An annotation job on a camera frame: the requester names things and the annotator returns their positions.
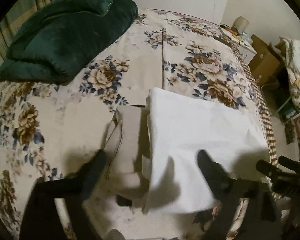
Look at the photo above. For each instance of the grey-green plaid curtain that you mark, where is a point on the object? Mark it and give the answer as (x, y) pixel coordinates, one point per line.
(14, 19)

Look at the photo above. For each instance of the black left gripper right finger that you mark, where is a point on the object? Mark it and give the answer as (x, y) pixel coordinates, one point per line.
(262, 218)

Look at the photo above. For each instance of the white cloth garment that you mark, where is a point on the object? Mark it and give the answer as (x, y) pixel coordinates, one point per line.
(179, 127)

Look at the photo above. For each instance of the beige table lamp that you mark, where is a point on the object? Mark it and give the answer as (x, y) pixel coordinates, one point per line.
(240, 24)

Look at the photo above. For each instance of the beige folded garment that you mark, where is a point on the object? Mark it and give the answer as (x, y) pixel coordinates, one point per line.
(127, 144)

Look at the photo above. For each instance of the floral bed sheet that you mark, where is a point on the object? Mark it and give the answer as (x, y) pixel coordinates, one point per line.
(50, 130)

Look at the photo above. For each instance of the dark green folded blanket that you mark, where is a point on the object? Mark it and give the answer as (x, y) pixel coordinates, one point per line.
(60, 39)

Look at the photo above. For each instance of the brown cardboard box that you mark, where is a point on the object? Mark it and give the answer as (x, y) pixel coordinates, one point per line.
(265, 65)

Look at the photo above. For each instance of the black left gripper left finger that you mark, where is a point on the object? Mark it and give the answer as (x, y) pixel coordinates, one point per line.
(41, 219)

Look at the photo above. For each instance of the pile of white clothes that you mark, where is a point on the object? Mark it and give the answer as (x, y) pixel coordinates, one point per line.
(290, 53)

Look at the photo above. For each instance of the white nightstand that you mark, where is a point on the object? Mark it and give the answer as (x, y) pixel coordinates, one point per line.
(246, 50)

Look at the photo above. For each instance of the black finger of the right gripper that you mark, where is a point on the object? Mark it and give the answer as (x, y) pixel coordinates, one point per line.
(283, 183)

